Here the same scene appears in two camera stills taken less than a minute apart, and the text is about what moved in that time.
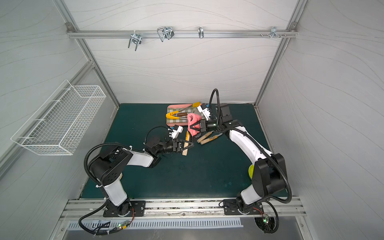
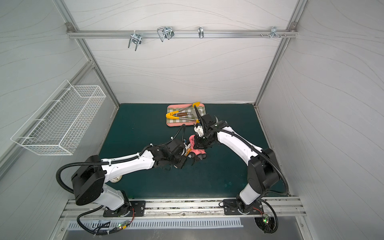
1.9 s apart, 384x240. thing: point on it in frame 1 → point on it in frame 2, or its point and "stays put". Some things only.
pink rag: x=192 y=118 → x=197 y=151
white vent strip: x=106 y=225 stays put
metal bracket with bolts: x=274 y=32 stays put
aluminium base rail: x=74 y=208 stays put
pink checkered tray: x=184 y=109 stays put
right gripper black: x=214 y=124 → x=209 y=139
